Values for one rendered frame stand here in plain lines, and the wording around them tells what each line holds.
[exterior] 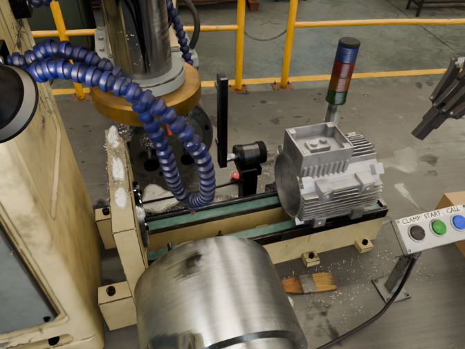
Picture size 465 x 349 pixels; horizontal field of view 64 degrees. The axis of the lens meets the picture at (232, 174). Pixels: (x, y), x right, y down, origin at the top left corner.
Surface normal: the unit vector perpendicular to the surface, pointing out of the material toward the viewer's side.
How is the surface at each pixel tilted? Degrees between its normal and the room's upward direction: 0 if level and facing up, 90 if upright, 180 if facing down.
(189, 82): 0
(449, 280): 0
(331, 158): 90
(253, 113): 0
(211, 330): 9
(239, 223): 90
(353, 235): 90
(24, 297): 90
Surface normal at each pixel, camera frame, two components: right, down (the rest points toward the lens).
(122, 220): 0.02, -0.73
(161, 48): 0.77, 0.44
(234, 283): 0.24, -0.76
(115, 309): 0.29, 0.65
